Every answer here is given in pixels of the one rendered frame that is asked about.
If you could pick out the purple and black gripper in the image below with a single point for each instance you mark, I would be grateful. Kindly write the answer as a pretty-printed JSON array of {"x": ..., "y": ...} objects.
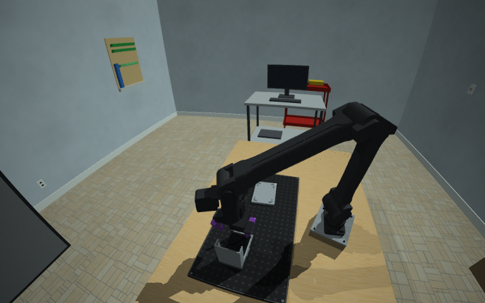
[{"x": 234, "y": 220}]

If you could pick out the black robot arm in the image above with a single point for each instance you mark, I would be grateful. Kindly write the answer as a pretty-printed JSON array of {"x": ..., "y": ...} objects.
[{"x": 359, "y": 123}]

